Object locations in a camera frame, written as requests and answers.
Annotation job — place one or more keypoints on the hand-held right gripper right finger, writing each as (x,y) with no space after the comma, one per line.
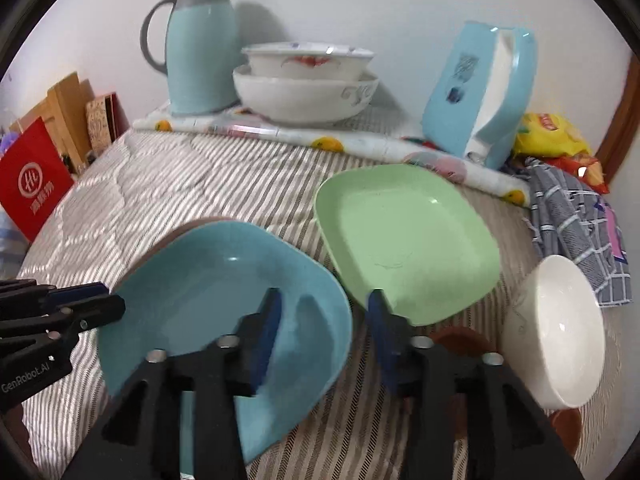
(382,340)

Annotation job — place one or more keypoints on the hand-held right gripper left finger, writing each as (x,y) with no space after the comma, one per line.
(265,330)

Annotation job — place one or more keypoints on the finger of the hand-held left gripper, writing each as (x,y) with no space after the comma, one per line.
(80,292)
(95,310)

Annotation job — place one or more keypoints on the blue square plate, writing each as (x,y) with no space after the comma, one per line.
(200,300)

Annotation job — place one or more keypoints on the small brown bowl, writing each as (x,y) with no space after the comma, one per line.
(460,342)
(567,427)

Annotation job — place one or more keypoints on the green square plate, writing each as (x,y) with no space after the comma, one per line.
(400,225)

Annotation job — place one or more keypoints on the plain white bowl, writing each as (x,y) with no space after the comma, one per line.
(555,325)

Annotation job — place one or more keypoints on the red paper bag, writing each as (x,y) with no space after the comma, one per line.
(35,180)

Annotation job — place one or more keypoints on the striped beige quilt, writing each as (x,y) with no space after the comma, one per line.
(210,180)

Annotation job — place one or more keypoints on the fruit print plastic mat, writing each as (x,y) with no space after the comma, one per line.
(310,135)

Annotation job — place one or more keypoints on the grey checked cloth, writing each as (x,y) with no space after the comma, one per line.
(575,225)

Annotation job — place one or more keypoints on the white bowl with grey swirls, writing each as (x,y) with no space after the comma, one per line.
(300,97)

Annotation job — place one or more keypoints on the light blue electric kettle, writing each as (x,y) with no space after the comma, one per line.
(460,105)

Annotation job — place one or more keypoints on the red snack bag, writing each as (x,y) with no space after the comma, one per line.
(585,170)

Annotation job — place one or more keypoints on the yellow chips bag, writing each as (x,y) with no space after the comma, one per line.
(550,135)

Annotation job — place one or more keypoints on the light blue thermos jug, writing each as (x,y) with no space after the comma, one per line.
(200,55)

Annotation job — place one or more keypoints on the white bowl with red flowers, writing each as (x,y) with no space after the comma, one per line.
(300,62)

